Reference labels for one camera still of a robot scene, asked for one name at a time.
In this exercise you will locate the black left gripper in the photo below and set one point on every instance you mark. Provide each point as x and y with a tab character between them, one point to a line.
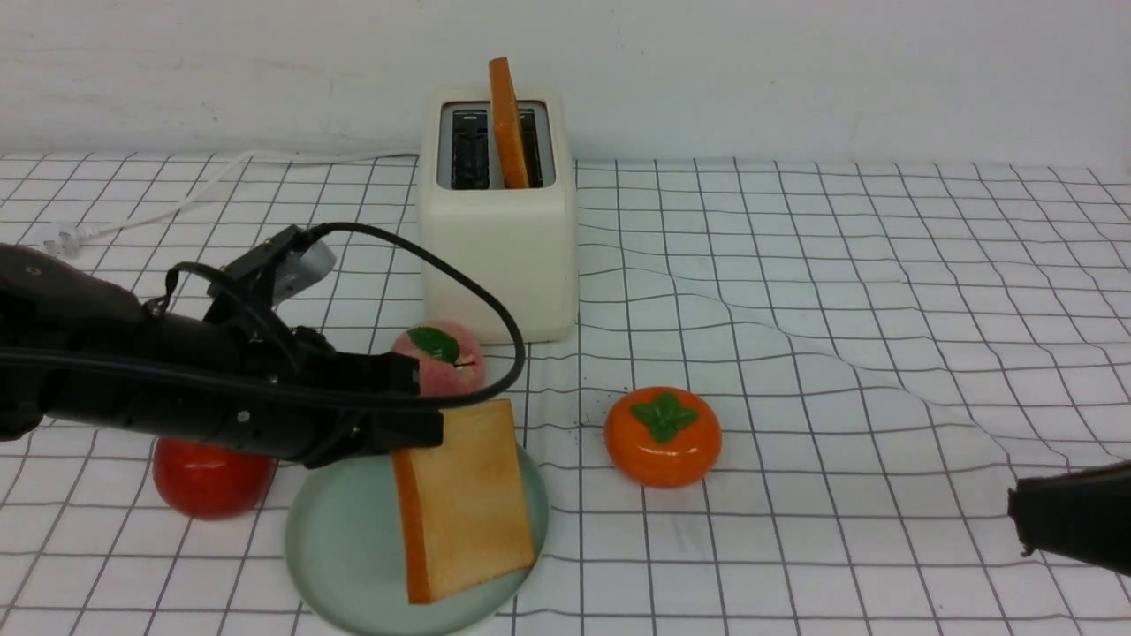
314	406

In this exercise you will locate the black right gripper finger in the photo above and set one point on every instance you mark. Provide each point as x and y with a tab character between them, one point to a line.
1082	515

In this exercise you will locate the toast slice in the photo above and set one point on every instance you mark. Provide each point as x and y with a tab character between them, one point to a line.
463	511
506	124

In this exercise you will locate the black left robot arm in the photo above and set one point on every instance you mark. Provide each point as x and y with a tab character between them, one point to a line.
78	348

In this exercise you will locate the cream white toaster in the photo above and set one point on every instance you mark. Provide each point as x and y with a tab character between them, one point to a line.
521	245

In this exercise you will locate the red apple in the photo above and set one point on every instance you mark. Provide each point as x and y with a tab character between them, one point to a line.
207	482

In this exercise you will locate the mint green plate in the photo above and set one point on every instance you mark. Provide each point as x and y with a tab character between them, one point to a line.
344	554

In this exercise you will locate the pink peach with leaf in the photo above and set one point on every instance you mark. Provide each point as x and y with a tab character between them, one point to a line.
451	360

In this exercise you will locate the white grid tablecloth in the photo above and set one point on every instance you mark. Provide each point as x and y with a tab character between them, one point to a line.
887	346

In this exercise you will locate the orange persimmon with green leaf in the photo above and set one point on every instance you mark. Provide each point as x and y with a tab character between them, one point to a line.
663	437

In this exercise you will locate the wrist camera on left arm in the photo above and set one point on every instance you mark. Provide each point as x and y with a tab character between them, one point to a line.
281	267

